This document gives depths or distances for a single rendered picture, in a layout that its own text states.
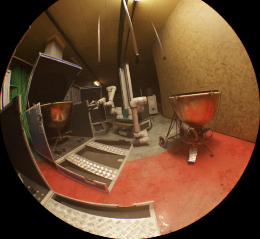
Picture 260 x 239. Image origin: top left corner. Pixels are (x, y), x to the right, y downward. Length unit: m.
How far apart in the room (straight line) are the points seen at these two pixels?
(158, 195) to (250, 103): 1.68
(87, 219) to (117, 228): 0.19
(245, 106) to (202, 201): 1.41
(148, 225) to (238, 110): 1.81
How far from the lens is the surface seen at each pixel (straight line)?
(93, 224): 0.77
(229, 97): 1.88
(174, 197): 0.90
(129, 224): 0.76
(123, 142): 1.73
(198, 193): 0.96
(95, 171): 1.18
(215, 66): 2.01
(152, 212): 0.82
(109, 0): 2.73
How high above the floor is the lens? 0.78
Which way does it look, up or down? 4 degrees down
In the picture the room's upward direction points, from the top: 8 degrees counter-clockwise
